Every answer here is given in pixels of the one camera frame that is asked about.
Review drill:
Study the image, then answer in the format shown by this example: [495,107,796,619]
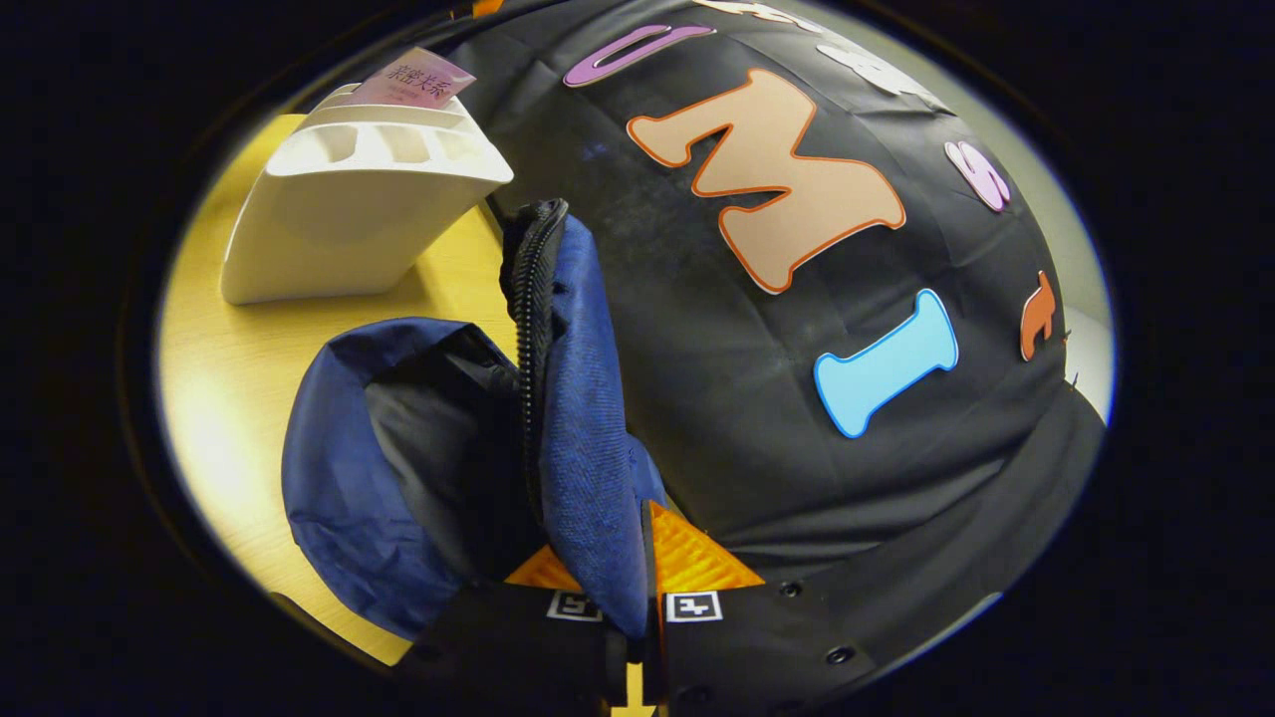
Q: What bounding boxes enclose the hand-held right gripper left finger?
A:
[398,543,631,717]

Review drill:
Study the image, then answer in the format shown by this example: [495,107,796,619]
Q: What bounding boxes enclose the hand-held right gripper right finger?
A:
[642,501,888,717]

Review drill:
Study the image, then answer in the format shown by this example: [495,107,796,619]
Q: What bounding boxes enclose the blue schoolbag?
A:
[282,197,668,643]

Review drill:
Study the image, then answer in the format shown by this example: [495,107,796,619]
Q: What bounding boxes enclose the white plastic bookshelf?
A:
[219,83,516,307]

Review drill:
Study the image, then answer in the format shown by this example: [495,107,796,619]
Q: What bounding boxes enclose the pink book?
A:
[349,47,477,109]

